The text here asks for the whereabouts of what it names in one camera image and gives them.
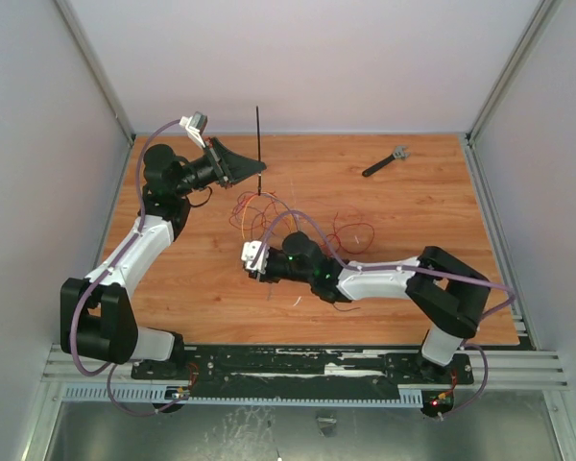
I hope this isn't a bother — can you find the adjustable wrench black handle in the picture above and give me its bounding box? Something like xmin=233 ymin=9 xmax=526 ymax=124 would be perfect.
xmin=362 ymin=146 xmax=410 ymax=178

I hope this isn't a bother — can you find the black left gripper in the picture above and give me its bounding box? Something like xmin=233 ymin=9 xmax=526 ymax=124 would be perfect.
xmin=174 ymin=136 xmax=267 ymax=198

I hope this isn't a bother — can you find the black zip tie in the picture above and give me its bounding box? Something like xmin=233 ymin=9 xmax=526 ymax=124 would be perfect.
xmin=255 ymin=105 xmax=263 ymax=197

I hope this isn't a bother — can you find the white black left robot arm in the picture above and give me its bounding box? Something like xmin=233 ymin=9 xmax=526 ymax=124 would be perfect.
xmin=60 ymin=137 xmax=266 ymax=379

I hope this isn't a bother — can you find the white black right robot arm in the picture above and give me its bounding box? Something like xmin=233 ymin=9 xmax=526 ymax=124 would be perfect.
xmin=241 ymin=231 xmax=491 ymax=382

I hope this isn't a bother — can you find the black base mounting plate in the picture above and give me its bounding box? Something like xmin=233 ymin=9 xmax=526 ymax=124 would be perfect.
xmin=131 ymin=345 xmax=474 ymax=397

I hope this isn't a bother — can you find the purple dark wire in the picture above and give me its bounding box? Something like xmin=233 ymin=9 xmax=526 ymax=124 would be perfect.
xmin=249 ymin=194 xmax=361 ymax=313

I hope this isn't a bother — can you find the grey slotted cable duct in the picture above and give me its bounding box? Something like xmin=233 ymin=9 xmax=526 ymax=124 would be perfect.
xmin=61 ymin=382 xmax=423 ymax=408

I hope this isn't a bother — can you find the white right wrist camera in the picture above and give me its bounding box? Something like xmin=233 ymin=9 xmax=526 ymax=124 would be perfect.
xmin=241 ymin=240 xmax=269 ymax=274

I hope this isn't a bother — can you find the aluminium frame rail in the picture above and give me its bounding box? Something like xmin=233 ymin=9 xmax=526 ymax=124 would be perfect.
xmin=465 ymin=350 xmax=570 ymax=391

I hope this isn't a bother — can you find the yellow wire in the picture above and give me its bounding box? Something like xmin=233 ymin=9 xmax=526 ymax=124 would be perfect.
xmin=234 ymin=194 xmax=299 ymax=241

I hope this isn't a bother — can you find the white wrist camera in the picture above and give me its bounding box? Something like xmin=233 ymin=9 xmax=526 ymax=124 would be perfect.
xmin=179 ymin=111 xmax=207 ymax=149
xmin=241 ymin=240 xmax=269 ymax=274

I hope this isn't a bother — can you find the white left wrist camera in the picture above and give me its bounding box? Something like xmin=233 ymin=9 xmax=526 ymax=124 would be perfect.
xmin=179 ymin=111 xmax=207 ymax=149

